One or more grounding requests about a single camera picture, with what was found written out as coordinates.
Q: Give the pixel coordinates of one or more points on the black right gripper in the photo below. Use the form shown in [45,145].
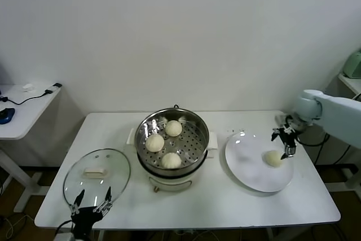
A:
[288,138]

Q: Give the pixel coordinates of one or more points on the white steamed baozi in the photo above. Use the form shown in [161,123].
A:
[171,160]
[172,128]
[272,158]
[154,142]

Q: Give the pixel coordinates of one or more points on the perforated steel steamer basket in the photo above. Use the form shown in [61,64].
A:
[189,139]

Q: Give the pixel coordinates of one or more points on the white side table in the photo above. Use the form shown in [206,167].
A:
[28,117]

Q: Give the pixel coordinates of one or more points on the small white object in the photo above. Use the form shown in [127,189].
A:
[27,87]

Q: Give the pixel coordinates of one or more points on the pale green appliance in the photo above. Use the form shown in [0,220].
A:
[354,66]

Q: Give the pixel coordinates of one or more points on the white shelf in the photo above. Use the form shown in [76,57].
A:
[352,84]

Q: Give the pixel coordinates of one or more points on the blue computer mouse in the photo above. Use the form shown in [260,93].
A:
[6,115]

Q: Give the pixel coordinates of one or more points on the white round plate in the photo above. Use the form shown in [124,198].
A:
[242,162]

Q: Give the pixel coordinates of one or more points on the black metal base bar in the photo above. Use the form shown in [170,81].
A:
[349,168]

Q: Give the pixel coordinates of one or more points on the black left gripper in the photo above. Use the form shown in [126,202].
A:
[84,217]

